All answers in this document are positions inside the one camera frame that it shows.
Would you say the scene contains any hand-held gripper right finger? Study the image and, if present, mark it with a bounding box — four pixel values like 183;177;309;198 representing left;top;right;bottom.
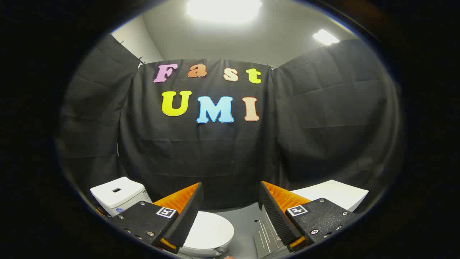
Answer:
259;181;359;253

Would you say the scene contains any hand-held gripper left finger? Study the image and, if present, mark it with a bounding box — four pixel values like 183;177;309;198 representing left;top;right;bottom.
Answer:
108;182;204;254

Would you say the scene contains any white toilet body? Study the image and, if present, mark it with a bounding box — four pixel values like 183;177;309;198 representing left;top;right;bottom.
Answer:
90;176;232;258

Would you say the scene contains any grey drawer cabinet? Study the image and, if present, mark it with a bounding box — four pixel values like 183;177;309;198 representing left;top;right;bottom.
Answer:
253;180;369;259

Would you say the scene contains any black backdrop cloth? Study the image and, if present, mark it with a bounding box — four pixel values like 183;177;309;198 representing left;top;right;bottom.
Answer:
54;32;405;216

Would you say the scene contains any small ceiling light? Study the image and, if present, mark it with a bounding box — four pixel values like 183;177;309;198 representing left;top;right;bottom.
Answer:
312;29;340;46

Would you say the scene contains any large ceiling light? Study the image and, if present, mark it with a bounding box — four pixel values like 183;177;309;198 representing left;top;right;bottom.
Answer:
186;0;263;25

